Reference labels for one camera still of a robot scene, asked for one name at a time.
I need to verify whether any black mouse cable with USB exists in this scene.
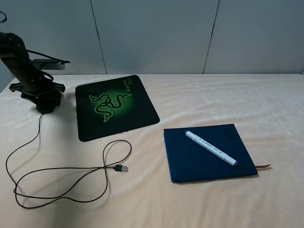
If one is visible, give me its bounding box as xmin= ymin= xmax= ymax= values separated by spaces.
xmin=5 ymin=113 xmax=133 ymax=209

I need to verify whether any black camera cable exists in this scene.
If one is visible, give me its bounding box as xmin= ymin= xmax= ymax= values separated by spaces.
xmin=25 ymin=48 xmax=71 ymax=64

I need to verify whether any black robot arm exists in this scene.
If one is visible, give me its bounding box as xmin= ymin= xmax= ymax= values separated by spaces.
xmin=0 ymin=32 xmax=65 ymax=107

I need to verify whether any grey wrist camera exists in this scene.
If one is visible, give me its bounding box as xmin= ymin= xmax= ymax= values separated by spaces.
xmin=31 ymin=59 xmax=65 ymax=70

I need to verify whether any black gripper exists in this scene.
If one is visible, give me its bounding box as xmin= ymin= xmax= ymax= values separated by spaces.
xmin=9 ymin=59 xmax=66 ymax=106

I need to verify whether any black computer mouse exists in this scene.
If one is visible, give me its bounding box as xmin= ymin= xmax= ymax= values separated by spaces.
xmin=36 ymin=94 xmax=58 ymax=114

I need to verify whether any black green Razer mousepad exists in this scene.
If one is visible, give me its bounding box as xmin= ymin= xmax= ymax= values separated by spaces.
xmin=75 ymin=75 xmax=160 ymax=142

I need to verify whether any beige table cloth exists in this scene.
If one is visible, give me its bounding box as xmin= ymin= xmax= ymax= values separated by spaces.
xmin=0 ymin=74 xmax=304 ymax=228

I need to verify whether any white marker pen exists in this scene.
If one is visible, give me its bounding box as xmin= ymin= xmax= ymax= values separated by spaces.
xmin=185 ymin=130 xmax=238 ymax=167

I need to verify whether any dark blue notebook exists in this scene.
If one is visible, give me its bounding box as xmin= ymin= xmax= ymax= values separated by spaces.
xmin=163 ymin=124 xmax=258 ymax=183

